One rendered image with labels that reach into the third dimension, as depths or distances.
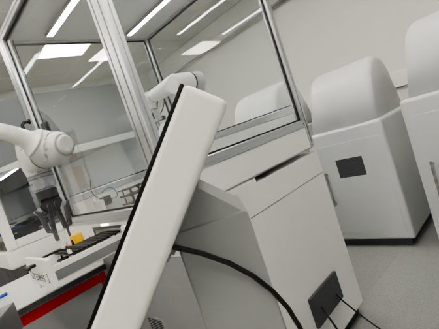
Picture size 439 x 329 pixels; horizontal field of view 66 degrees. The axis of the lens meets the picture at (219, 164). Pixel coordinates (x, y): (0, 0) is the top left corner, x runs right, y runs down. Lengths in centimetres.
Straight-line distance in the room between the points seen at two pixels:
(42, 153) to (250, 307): 90
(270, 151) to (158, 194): 119
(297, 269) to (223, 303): 103
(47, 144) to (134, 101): 33
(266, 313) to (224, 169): 77
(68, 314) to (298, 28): 382
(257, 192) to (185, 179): 106
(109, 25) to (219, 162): 59
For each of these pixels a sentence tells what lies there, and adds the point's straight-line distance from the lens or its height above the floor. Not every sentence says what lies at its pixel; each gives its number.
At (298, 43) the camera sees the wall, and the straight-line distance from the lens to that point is 445.
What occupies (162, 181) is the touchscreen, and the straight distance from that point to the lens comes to 33.
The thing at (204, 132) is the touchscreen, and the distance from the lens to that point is 32.
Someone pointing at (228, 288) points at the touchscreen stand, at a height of 91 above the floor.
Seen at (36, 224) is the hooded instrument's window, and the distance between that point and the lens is 234.
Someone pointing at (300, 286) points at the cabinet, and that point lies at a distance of 159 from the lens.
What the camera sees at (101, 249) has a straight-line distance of 144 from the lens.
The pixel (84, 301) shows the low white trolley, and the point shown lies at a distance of 170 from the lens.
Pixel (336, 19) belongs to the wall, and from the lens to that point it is 421.
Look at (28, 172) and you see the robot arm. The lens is 141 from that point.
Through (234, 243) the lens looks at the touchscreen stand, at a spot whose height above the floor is 98.
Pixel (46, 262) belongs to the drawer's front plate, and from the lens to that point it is 136.
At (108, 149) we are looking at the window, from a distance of 137.
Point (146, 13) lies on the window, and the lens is 130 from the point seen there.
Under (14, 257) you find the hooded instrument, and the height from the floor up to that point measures 87.
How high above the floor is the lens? 114
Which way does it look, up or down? 4 degrees down
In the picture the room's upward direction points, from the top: 19 degrees counter-clockwise
